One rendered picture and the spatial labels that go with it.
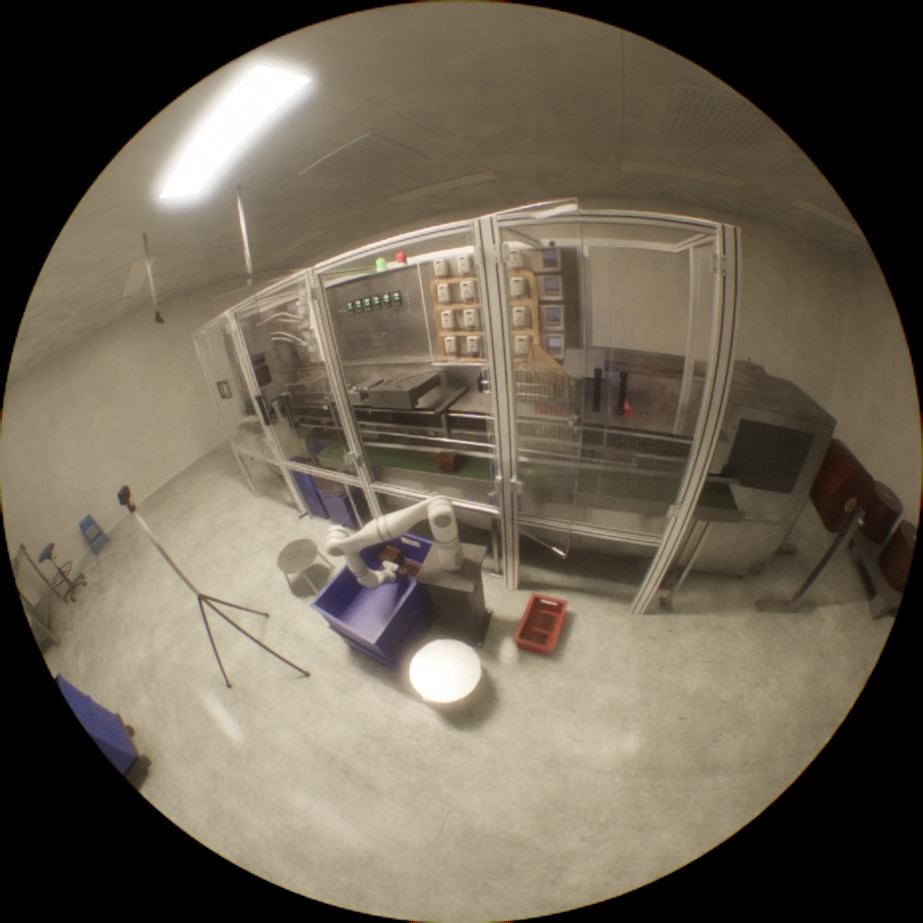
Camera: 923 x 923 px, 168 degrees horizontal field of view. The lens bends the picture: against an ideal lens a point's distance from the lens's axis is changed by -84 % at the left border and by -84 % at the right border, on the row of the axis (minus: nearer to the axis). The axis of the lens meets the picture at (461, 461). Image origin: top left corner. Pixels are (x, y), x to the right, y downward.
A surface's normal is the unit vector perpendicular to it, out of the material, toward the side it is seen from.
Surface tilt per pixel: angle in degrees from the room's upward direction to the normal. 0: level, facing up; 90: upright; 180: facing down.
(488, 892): 0
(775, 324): 90
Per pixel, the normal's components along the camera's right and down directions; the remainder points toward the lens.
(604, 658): -0.11, -0.84
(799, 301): -0.42, 0.53
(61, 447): 0.90, 0.14
